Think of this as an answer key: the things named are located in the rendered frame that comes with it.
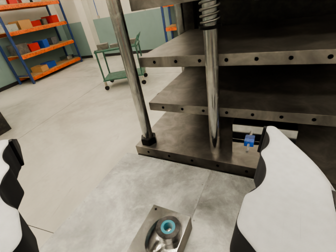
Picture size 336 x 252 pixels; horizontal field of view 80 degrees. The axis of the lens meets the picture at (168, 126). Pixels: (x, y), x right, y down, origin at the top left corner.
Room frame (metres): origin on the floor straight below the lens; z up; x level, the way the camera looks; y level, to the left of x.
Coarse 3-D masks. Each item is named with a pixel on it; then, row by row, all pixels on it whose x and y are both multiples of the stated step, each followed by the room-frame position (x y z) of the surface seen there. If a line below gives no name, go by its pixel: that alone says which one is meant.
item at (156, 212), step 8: (152, 208) 0.48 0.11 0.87; (160, 208) 0.48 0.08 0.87; (152, 216) 0.45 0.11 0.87; (160, 216) 0.45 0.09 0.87; (176, 216) 0.43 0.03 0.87; (184, 216) 0.43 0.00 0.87; (144, 224) 0.43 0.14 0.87; (152, 224) 0.42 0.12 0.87; (184, 224) 0.40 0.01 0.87; (144, 232) 0.40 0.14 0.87; (152, 232) 0.40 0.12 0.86; (184, 232) 0.38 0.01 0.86; (136, 240) 0.38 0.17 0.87; (144, 240) 0.37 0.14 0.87; (152, 240) 0.38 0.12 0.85; (184, 240) 0.37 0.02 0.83; (128, 248) 0.36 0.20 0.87; (136, 248) 0.35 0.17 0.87; (144, 248) 0.35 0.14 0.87; (152, 248) 0.35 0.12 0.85; (160, 248) 0.35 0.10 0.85; (168, 248) 0.33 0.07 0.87; (176, 248) 0.33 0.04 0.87
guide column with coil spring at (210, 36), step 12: (216, 0) 0.82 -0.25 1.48; (204, 12) 0.82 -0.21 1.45; (204, 24) 0.82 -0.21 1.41; (204, 36) 0.83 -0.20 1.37; (216, 36) 0.81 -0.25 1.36; (204, 48) 0.83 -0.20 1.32; (216, 48) 0.81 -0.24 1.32; (216, 60) 0.81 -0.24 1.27; (216, 72) 0.81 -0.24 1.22; (216, 84) 0.81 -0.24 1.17; (216, 96) 0.81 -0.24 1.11; (216, 108) 0.81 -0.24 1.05; (216, 120) 0.81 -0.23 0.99; (216, 132) 0.81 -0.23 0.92; (216, 144) 0.81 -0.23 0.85
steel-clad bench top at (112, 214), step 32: (128, 160) 0.87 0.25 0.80; (160, 160) 0.82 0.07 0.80; (96, 192) 0.68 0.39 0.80; (128, 192) 0.64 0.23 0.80; (160, 192) 0.61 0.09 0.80; (192, 192) 0.58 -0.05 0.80; (224, 192) 0.55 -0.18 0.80; (64, 224) 0.54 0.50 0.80; (96, 224) 0.51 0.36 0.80; (128, 224) 0.49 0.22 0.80; (192, 224) 0.44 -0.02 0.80; (224, 224) 0.41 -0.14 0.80
